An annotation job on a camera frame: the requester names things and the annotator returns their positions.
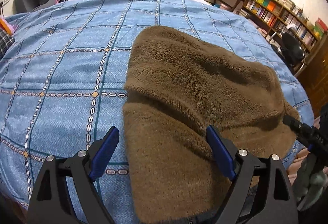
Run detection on black office chair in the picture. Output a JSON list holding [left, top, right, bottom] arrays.
[[268, 30, 306, 76]]

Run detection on plaid pillow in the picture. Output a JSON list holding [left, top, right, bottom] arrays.
[[0, 16, 16, 59]]

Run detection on blue patterned bedspread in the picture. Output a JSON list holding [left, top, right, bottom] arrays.
[[1, 0, 314, 209]]

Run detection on wooden bookshelf with books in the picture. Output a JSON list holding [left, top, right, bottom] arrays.
[[242, 0, 327, 53]]

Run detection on brown fleece pants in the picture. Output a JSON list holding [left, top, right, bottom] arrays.
[[123, 26, 299, 223]]

